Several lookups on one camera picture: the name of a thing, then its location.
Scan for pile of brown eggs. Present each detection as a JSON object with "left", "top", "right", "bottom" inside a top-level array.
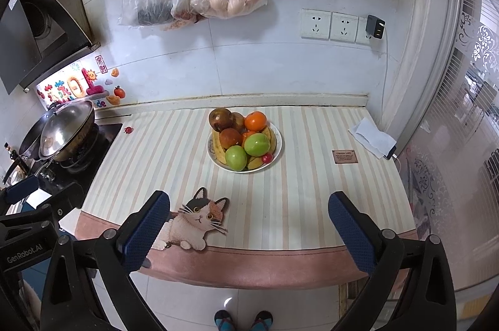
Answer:
[{"left": 190, "top": 0, "right": 263, "bottom": 18}]

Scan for small green apple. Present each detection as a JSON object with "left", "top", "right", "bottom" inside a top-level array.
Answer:
[{"left": 225, "top": 146, "right": 248, "bottom": 172}]

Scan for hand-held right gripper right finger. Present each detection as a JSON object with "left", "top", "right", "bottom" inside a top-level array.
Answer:
[{"left": 327, "top": 191, "right": 458, "bottom": 331}]

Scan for patterned frosted glass door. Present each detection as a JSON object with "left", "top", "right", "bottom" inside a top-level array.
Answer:
[{"left": 405, "top": 0, "right": 499, "bottom": 293}]

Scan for small bag of reddish food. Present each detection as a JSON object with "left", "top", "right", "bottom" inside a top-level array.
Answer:
[{"left": 164, "top": 6, "right": 207, "bottom": 31}]

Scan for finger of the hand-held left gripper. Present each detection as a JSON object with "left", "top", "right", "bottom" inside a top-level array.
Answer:
[
  {"left": 4, "top": 175, "right": 40, "bottom": 205},
  {"left": 37, "top": 182, "right": 85, "bottom": 226}
]

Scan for brown mat label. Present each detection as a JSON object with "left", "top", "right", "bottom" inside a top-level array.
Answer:
[{"left": 332, "top": 149, "right": 358, "bottom": 163}]

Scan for large green apple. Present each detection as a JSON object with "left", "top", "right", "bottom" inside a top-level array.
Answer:
[{"left": 244, "top": 133, "right": 271, "bottom": 157}]

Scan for black range hood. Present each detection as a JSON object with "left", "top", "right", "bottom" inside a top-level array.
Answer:
[{"left": 0, "top": 0, "right": 101, "bottom": 95}]

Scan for steel wok lid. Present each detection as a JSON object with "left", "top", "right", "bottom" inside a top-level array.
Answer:
[{"left": 39, "top": 100, "right": 95, "bottom": 159}]

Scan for person's foot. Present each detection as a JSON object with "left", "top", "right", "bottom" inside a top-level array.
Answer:
[
  {"left": 214, "top": 309, "right": 238, "bottom": 331},
  {"left": 250, "top": 310, "right": 274, "bottom": 331}
]

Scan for white charging cable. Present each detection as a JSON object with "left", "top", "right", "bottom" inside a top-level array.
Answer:
[{"left": 380, "top": 37, "right": 402, "bottom": 168}]

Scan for white plate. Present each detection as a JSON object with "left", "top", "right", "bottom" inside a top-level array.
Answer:
[{"left": 206, "top": 119, "right": 282, "bottom": 172}]

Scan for dark sauce bottle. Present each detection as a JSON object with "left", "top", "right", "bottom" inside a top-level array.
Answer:
[{"left": 3, "top": 142, "right": 20, "bottom": 168}]

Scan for brown round fruit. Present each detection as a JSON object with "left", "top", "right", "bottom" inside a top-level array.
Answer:
[{"left": 208, "top": 108, "right": 235, "bottom": 132}]

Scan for striped table mat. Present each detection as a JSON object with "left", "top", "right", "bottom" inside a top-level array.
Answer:
[{"left": 74, "top": 105, "right": 419, "bottom": 288}]

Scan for person's left forearm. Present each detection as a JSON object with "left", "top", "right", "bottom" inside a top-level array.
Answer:
[{"left": 19, "top": 278, "right": 43, "bottom": 324}]

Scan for dark dried food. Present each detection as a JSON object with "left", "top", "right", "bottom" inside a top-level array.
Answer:
[{"left": 137, "top": 2, "right": 174, "bottom": 26}]

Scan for person's left foot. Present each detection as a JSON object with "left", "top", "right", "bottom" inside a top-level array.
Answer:
[{"left": 214, "top": 309, "right": 238, "bottom": 331}]

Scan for dark red fruit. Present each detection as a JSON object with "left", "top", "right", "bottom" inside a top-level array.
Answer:
[{"left": 219, "top": 128, "right": 244, "bottom": 149}]

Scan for colourful wall stickers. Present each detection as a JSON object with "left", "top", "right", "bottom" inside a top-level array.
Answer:
[{"left": 37, "top": 56, "right": 127, "bottom": 109}]

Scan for steel wok with lid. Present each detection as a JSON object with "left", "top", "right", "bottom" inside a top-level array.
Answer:
[{"left": 19, "top": 103, "right": 100, "bottom": 165}]

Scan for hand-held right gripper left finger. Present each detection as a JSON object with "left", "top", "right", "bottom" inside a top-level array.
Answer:
[{"left": 39, "top": 190, "right": 171, "bottom": 331}]

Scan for black charger plug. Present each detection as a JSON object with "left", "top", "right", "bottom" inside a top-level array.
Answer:
[{"left": 365, "top": 15, "right": 386, "bottom": 39}]

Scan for person's right foot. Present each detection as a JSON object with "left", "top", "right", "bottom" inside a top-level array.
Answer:
[{"left": 250, "top": 310, "right": 274, "bottom": 331}]

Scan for white door frame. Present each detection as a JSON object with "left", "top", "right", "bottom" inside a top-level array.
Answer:
[{"left": 380, "top": 0, "right": 463, "bottom": 145}]

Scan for folded white cloth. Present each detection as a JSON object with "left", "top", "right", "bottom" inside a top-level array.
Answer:
[{"left": 348, "top": 117, "right": 397, "bottom": 159}]

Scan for black gas stove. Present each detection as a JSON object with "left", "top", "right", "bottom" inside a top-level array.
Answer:
[{"left": 4, "top": 122, "right": 123, "bottom": 207}]

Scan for yellow banana with sticker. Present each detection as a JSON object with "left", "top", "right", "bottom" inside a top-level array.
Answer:
[{"left": 212, "top": 130, "right": 230, "bottom": 165}]

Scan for white wall socket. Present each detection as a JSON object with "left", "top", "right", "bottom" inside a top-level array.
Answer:
[
  {"left": 356, "top": 16, "right": 385, "bottom": 45},
  {"left": 331, "top": 12, "right": 359, "bottom": 42},
  {"left": 301, "top": 9, "right": 330, "bottom": 39}
]

